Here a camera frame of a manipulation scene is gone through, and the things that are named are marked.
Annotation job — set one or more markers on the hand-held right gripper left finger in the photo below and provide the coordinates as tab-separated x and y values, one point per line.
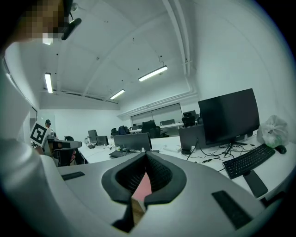
92	185

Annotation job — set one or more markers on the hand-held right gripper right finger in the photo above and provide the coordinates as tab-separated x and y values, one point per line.
196	196

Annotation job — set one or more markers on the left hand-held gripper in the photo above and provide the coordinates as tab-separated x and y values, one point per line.
38	134

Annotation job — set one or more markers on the pink cloth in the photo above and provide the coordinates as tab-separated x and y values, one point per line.
143	187

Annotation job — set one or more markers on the black computer mouse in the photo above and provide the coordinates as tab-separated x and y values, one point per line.
281	149

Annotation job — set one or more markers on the person's left hand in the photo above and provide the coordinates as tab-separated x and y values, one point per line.
73	155

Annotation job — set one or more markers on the black keyboard on grey stand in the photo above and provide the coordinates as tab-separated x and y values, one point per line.
119	153

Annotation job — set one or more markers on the black office chair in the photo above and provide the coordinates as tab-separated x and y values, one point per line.
151	129
188	120
122	130

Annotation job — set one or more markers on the wide grey-backed monitor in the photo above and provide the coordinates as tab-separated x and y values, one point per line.
131	141

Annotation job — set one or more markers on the black phone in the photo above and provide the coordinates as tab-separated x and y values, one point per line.
255	184

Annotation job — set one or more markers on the ceiling light bar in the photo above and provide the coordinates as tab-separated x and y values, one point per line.
117	94
48	82
152	73

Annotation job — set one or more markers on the person's white shirt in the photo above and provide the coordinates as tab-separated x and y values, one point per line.
14	173

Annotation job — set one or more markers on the large black monitor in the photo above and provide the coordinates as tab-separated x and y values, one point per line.
229	115

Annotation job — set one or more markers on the grey window blinds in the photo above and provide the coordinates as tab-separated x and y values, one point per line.
157	114

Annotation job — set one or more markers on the white plastic bag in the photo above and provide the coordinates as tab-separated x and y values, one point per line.
273	132

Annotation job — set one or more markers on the person's face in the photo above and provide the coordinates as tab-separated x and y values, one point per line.
39	20

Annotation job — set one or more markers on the black head-worn camera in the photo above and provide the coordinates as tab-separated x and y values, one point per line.
71	26

